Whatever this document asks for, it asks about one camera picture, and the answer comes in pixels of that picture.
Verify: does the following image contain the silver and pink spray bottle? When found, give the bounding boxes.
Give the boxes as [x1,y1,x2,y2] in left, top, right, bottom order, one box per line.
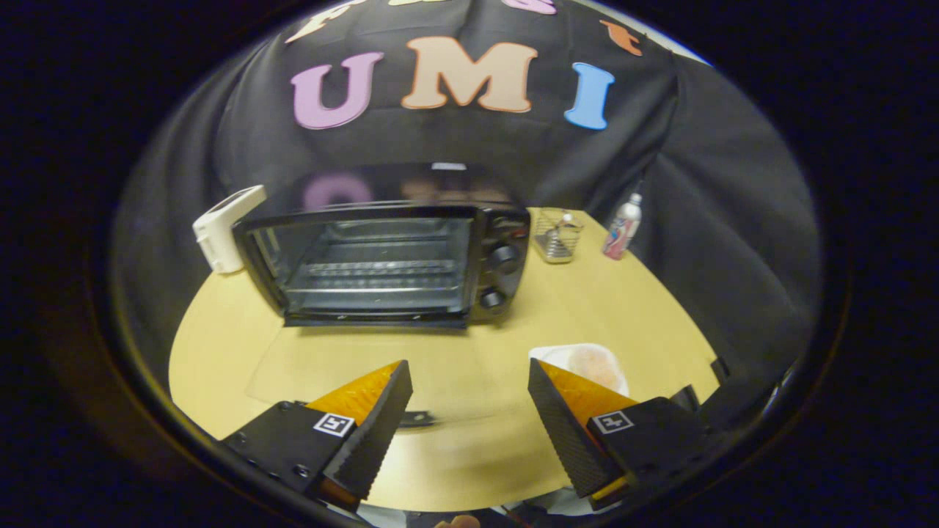
[602,192,643,261]

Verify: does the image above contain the black toaster oven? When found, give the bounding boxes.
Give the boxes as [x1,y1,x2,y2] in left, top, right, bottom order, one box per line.
[232,163,531,430]

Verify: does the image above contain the black backdrop cloth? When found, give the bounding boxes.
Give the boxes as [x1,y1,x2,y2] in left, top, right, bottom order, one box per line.
[110,0,822,411]

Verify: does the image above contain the white bread toaster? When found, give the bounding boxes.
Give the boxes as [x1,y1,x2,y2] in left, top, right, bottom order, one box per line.
[192,185,268,274]

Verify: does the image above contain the clear glass container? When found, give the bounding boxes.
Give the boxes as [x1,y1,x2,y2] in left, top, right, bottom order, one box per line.
[533,208,585,264]

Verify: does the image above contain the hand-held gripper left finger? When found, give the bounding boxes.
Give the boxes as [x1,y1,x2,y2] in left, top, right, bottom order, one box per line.
[222,359,413,513]

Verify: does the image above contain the white plate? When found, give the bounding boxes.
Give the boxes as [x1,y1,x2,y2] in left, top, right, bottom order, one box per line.
[530,343,630,397]

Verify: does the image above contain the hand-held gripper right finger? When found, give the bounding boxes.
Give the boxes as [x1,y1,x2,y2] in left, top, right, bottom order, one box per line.
[528,358,726,511]

